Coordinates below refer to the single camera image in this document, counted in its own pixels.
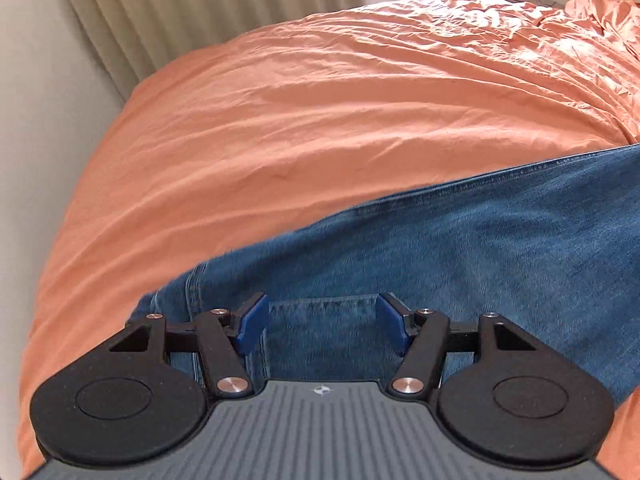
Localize rumpled orange duvet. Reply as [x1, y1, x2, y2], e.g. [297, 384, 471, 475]
[539, 0, 640, 143]

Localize blue denim pants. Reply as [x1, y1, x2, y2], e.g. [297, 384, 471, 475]
[125, 142, 640, 408]

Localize wide beige pleated curtain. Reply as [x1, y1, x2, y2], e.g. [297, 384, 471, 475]
[50, 0, 367, 92]

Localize orange bed sheet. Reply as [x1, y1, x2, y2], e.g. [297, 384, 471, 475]
[17, 0, 640, 480]

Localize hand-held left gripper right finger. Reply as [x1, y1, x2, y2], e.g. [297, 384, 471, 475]
[376, 292, 538, 403]

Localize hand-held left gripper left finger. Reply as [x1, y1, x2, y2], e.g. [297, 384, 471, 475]
[107, 292, 271, 401]

